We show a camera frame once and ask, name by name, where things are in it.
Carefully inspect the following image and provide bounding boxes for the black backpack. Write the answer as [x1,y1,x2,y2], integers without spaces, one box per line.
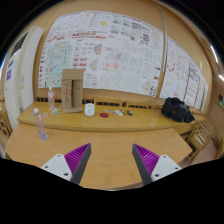
[161,97,195,123]

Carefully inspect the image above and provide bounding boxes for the clear bottle with red label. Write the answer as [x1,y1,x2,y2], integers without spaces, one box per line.
[48,87,54,109]

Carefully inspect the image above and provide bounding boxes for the large wall poster sheet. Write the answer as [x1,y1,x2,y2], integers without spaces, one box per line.
[38,11,163,97]

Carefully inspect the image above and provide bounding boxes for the white cup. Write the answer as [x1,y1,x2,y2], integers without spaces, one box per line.
[84,103,95,117]

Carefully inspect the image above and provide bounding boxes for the clear plastic water bottle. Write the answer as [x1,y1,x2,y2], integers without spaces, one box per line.
[34,108,48,140]

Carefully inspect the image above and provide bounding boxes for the red round coaster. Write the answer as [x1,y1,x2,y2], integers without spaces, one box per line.
[100,113,109,118]

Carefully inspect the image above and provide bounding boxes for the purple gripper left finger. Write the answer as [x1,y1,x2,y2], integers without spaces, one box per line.
[42,143,91,185]

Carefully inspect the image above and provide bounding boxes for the brown cardboard box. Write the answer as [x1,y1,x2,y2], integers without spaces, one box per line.
[61,69,84,113]

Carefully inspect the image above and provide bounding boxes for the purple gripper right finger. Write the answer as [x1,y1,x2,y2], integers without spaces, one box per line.
[132,144,181,185]

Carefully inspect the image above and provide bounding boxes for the small dark gadget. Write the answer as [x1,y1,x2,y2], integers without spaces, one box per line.
[127,110,133,116]

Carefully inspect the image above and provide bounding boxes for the small white card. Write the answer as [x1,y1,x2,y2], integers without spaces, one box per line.
[115,110,123,116]

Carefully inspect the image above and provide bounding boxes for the right wall poster sheet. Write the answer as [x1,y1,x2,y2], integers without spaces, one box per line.
[160,38,208,110]

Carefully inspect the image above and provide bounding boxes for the wooden chair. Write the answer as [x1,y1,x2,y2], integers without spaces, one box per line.
[186,120,214,162]

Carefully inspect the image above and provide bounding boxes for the small sticker on table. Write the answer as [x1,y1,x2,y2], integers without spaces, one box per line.
[52,109,59,115]

